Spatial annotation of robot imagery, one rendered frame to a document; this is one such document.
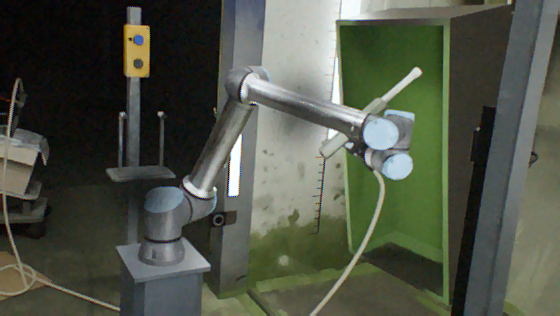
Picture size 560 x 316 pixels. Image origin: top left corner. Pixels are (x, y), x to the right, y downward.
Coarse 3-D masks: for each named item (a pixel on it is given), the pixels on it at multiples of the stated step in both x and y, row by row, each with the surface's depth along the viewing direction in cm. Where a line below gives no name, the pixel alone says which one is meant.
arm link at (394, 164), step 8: (376, 152) 174; (384, 152) 168; (392, 152) 166; (400, 152) 166; (408, 152) 169; (376, 160) 172; (384, 160) 168; (392, 160) 165; (400, 160) 165; (408, 160) 166; (376, 168) 174; (384, 168) 167; (392, 168) 166; (400, 168) 166; (408, 168) 167; (392, 176) 167; (400, 176) 167
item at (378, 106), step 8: (416, 72) 197; (408, 80) 197; (400, 88) 197; (384, 96) 198; (392, 96) 198; (376, 104) 196; (384, 104) 196; (368, 112) 196; (376, 112) 196; (336, 136) 197; (344, 136) 196; (328, 144) 196; (336, 144) 196; (344, 144) 197; (320, 152) 198; (328, 152) 196; (360, 160) 202; (368, 168) 203
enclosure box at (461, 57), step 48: (336, 48) 240; (384, 48) 256; (432, 48) 238; (480, 48) 199; (432, 96) 245; (480, 96) 205; (432, 144) 252; (432, 192) 260; (384, 240) 280; (432, 240) 269; (432, 288) 236
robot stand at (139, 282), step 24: (144, 264) 202; (192, 264) 205; (120, 288) 217; (144, 288) 195; (168, 288) 199; (192, 288) 204; (120, 312) 218; (144, 312) 197; (168, 312) 202; (192, 312) 207
